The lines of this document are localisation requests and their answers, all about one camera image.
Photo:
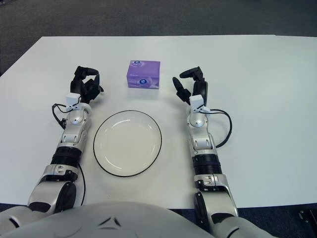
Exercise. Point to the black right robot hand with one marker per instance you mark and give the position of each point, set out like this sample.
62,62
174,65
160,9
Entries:
200,86

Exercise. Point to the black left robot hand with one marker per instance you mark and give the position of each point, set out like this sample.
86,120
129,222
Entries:
79,84

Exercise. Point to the purple tissue paper pack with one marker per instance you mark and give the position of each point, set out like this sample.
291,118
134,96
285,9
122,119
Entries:
142,74

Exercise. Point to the white plate with black rim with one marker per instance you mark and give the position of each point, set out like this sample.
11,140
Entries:
127,143

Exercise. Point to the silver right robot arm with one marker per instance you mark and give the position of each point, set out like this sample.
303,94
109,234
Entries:
200,138

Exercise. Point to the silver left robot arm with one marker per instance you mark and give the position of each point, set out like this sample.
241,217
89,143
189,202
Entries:
74,124

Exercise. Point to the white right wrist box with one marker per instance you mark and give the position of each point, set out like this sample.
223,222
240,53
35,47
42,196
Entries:
196,100

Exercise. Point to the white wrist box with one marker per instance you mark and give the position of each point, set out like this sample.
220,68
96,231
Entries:
73,98
196,100

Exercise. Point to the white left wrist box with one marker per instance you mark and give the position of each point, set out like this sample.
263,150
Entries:
73,98

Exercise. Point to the grey robot torso shell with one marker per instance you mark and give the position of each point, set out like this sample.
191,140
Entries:
111,223

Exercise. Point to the black object on floor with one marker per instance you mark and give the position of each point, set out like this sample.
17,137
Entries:
308,217

